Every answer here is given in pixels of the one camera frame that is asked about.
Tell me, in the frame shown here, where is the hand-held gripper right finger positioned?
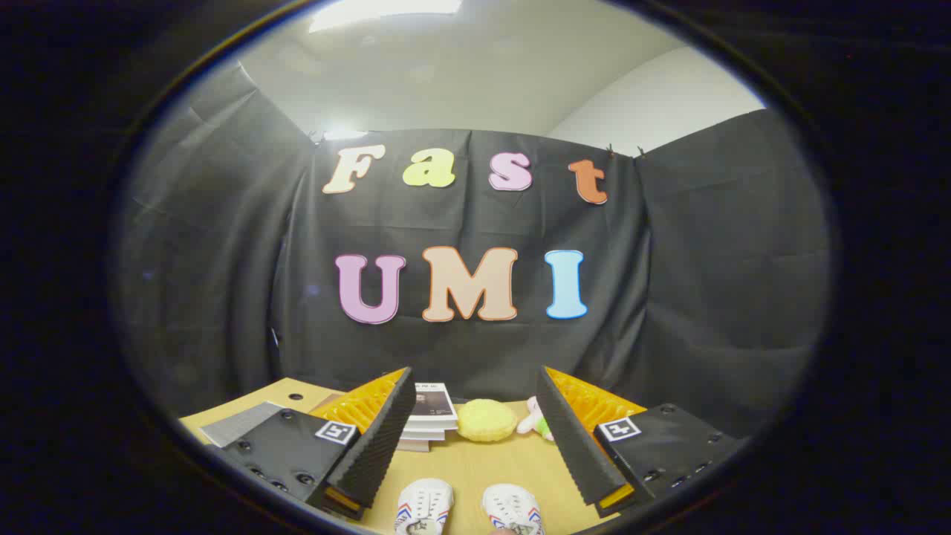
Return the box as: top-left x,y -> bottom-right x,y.
536,366 -> 748,519

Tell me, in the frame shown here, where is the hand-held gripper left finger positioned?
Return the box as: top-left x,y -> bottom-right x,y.
212,366 -> 418,521

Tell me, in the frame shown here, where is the white shoe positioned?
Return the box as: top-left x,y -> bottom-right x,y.
394,478 -> 455,535
481,483 -> 546,535

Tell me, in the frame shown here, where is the fabric storage box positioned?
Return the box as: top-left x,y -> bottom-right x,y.
199,401 -> 285,448

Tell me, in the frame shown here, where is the pink and green plush toy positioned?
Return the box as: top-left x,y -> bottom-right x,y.
517,396 -> 555,441

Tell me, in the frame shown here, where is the white book with portrait cover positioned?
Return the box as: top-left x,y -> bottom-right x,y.
411,383 -> 460,432

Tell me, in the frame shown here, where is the yellow round plush cushion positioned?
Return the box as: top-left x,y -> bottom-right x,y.
456,399 -> 519,444

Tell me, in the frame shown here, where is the black backdrop cloth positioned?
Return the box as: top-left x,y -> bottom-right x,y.
111,63 -> 833,439

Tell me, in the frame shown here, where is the ceiling light panel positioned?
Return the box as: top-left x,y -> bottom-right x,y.
308,0 -> 463,34

